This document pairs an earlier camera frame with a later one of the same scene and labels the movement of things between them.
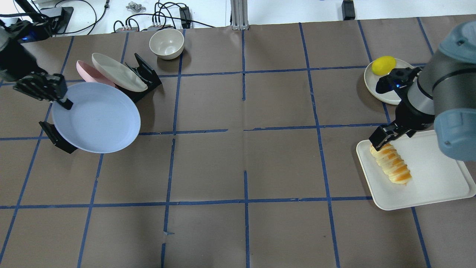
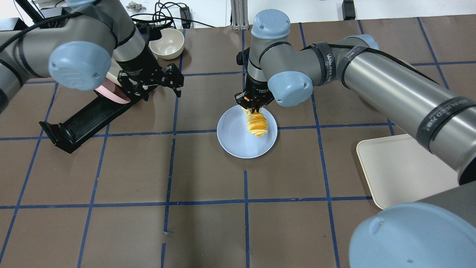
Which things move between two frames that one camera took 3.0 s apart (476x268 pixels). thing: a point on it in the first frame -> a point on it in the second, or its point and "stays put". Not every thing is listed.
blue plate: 104,117 -> 234,138
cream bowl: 167,43 stays put
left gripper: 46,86 -> 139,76
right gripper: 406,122 -> 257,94
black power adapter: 348,10 stays put
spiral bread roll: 390,160 -> 257,124
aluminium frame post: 239,16 stays put
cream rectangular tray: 435,178 stays put
